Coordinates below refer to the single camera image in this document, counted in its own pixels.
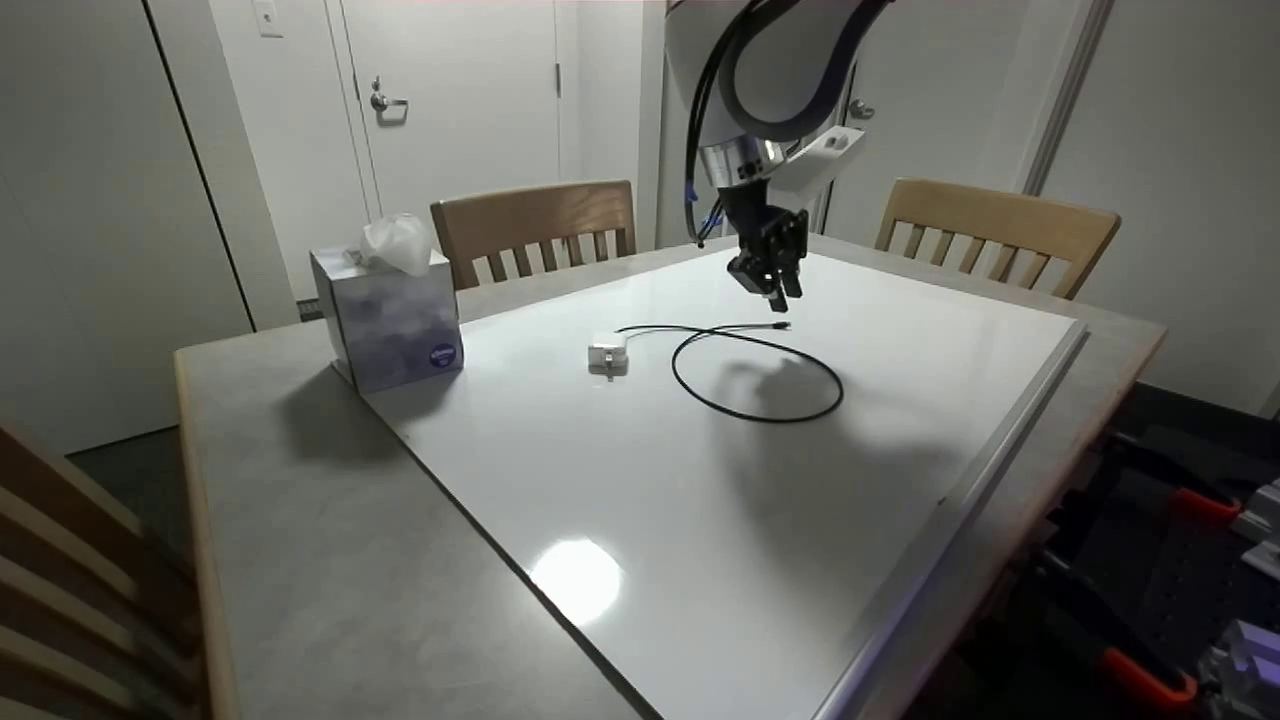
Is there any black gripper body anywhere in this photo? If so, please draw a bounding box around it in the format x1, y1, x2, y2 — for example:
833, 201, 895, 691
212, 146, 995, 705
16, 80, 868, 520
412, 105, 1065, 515
715, 176, 812, 274

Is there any wooden slat back chair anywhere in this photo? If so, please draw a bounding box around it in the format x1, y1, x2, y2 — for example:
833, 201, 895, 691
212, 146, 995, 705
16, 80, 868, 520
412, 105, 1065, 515
426, 176, 641, 292
871, 176, 1126, 305
0, 413, 212, 720

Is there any metal door lever handle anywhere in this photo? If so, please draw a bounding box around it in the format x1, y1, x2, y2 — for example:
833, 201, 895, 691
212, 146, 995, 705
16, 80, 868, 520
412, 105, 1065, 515
362, 76, 414, 132

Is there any white closet door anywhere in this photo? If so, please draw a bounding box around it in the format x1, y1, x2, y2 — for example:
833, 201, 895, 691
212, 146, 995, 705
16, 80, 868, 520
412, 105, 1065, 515
657, 76, 740, 253

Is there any white whiteboard with metal rail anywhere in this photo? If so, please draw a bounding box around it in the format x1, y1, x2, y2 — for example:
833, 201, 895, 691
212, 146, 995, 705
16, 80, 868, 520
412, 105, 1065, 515
356, 237, 1096, 720

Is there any grey blue tissue box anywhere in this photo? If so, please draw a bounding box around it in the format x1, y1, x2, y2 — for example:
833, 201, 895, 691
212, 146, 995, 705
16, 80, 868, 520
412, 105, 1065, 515
302, 213, 469, 397

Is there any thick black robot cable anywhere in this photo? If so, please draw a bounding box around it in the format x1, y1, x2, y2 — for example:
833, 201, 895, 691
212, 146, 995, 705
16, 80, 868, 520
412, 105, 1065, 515
679, 0, 895, 253

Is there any black charging cable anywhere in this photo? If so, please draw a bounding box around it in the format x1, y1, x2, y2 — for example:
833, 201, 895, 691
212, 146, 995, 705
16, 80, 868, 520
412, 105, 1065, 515
610, 315, 848, 426

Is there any orange black bar clamp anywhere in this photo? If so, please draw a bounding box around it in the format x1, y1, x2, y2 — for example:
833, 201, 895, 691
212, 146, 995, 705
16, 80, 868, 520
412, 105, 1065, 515
1032, 542, 1204, 711
1103, 430, 1251, 532

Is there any short aluminium extrusion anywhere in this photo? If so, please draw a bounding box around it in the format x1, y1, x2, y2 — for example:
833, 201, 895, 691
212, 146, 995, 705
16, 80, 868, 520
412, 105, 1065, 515
1195, 616, 1280, 720

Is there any white charger adapter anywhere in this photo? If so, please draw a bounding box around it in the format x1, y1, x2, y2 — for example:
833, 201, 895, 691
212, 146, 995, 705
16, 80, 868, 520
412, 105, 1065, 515
584, 333, 641, 383

